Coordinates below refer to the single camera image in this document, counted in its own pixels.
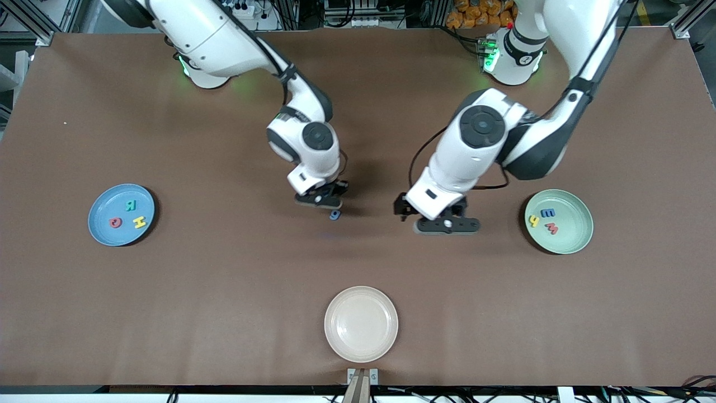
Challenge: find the beige plate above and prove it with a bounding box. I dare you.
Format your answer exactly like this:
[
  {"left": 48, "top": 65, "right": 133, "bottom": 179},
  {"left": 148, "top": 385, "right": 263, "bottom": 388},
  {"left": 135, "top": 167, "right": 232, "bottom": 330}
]
[{"left": 324, "top": 286, "right": 399, "bottom": 363}]

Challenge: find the green plate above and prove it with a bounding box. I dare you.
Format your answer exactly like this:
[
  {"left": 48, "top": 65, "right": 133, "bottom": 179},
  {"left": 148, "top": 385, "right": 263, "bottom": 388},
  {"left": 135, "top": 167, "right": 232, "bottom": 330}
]
[{"left": 524, "top": 189, "right": 594, "bottom": 255}]

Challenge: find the blue plate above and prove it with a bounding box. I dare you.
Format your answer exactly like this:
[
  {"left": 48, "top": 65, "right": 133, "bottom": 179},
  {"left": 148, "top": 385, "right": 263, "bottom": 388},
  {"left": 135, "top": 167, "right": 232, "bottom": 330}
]
[{"left": 88, "top": 183, "right": 156, "bottom": 247}]

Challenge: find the orange snack packets bag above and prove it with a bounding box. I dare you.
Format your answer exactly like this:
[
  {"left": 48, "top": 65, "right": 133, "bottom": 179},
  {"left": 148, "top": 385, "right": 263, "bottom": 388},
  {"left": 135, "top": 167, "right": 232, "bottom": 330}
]
[{"left": 446, "top": 0, "right": 518, "bottom": 30}]

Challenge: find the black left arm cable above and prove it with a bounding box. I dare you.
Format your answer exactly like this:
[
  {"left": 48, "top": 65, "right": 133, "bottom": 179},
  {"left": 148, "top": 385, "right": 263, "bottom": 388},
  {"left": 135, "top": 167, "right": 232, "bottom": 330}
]
[{"left": 408, "top": 0, "right": 641, "bottom": 192}]

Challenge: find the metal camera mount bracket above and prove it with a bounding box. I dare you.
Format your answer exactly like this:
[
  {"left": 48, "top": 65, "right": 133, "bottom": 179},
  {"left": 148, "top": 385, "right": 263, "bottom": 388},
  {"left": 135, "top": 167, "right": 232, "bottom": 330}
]
[{"left": 347, "top": 368, "right": 379, "bottom": 403}]

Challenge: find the aluminium frame profile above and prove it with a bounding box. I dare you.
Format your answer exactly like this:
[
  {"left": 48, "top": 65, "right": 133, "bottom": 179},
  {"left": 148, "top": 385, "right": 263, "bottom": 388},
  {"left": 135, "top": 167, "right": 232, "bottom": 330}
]
[
  {"left": 670, "top": 0, "right": 716, "bottom": 40},
  {"left": 0, "top": 0, "right": 56, "bottom": 46}
]

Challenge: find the grey metal side frame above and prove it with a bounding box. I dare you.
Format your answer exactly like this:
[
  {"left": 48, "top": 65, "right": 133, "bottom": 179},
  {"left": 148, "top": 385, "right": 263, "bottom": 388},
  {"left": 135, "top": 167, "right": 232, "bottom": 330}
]
[{"left": 0, "top": 49, "right": 30, "bottom": 132}]

